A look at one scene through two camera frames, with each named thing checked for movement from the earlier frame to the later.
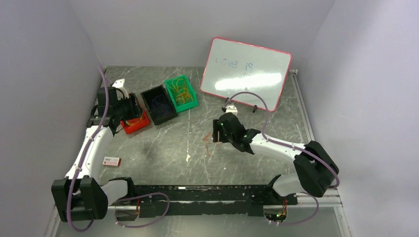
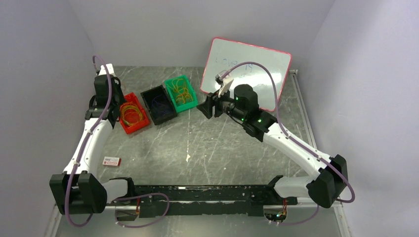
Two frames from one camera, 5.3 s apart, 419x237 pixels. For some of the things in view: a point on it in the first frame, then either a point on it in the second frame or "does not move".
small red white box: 112,161 does not move
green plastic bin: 182,94 does not move
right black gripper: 218,127 to 212,99
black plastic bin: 158,104 does not move
